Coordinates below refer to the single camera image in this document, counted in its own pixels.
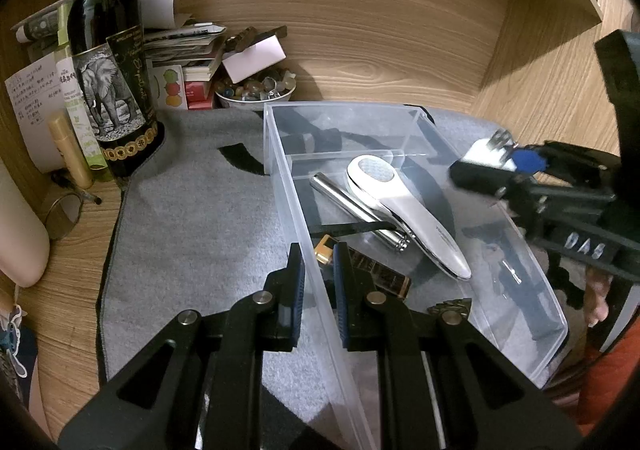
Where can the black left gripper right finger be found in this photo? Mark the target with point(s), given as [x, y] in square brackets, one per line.
[352, 286]

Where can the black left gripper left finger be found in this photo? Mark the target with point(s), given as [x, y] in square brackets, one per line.
[284, 318]

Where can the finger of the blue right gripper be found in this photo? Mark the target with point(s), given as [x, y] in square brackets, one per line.
[528, 161]
[481, 179]

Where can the white plug adapter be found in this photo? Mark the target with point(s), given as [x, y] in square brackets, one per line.
[494, 152]

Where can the black gold rectangular box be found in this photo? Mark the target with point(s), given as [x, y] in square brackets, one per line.
[389, 280]

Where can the silver metal flashlight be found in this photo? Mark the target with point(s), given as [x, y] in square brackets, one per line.
[387, 230]

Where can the dark ridged small object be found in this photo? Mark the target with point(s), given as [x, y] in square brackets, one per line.
[452, 312]

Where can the clear plastic storage box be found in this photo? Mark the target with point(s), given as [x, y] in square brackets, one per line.
[400, 229]

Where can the orange sleeve forearm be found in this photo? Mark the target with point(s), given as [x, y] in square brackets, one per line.
[605, 378]

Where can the right hand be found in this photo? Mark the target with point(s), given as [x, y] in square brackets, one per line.
[598, 284]

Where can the grey mat with black pattern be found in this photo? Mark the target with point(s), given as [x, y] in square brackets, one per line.
[216, 208]

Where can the white bowl of trinkets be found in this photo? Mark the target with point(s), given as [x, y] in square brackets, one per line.
[269, 85]

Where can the white folded card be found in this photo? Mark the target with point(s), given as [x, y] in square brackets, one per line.
[242, 65]

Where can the stack of books and papers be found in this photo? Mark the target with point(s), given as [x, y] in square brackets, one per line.
[182, 63]

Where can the beige cylindrical tube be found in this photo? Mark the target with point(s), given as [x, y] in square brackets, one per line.
[64, 138]

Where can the dark wine bottle elephant label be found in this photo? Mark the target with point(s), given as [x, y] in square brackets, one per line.
[106, 39]

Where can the white handwritten note paper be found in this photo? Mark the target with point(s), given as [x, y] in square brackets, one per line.
[35, 93]

